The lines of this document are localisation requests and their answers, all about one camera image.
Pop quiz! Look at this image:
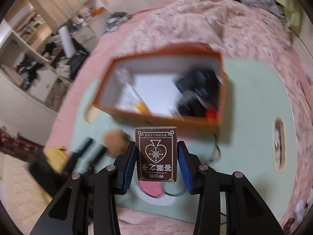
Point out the brown plush toy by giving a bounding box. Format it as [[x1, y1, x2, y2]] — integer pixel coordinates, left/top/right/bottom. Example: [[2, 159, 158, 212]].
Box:
[[103, 129, 130, 158]]

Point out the brown card deck box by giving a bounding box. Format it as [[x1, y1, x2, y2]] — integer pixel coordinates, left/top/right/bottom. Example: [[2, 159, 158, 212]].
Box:
[[135, 126, 177, 183]]

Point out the yellow white tube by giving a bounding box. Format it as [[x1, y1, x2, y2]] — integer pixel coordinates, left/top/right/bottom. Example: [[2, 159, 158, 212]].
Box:
[[123, 83, 150, 114]]

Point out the red thread spool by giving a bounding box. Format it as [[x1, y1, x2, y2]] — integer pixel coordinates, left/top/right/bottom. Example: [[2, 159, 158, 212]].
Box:
[[205, 108, 218, 120]]

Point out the orange cardboard box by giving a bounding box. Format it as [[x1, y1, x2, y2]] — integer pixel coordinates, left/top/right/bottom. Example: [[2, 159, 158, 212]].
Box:
[[93, 43, 226, 130]]

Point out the black lace cloth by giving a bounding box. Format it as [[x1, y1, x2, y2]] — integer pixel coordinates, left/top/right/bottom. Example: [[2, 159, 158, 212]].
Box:
[[174, 67, 221, 118]]

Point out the yellow cloth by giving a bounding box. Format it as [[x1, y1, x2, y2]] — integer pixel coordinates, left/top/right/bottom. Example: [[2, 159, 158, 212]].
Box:
[[46, 146, 69, 173]]

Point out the mint cartoon lap table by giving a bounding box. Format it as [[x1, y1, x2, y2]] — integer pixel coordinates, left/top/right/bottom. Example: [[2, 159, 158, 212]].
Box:
[[70, 59, 297, 223]]

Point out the white roll tube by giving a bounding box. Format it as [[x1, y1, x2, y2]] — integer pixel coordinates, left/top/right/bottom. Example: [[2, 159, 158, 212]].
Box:
[[58, 25, 75, 58]]

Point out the white bedside drawer cabinet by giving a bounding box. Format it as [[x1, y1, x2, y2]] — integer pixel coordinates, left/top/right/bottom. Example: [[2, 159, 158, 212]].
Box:
[[73, 27, 98, 51]]

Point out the pink floral blanket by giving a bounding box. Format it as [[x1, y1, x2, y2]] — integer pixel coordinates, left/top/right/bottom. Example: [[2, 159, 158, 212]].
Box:
[[118, 0, 312, 228]]

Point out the green hanging garment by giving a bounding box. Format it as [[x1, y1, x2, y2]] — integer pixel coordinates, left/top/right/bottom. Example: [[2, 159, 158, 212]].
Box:
[[275, 0, 303, 34]]

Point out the grey clothes pile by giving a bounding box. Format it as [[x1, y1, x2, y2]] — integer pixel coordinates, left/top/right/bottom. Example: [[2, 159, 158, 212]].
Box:
[[240, 0, 285, 21]]

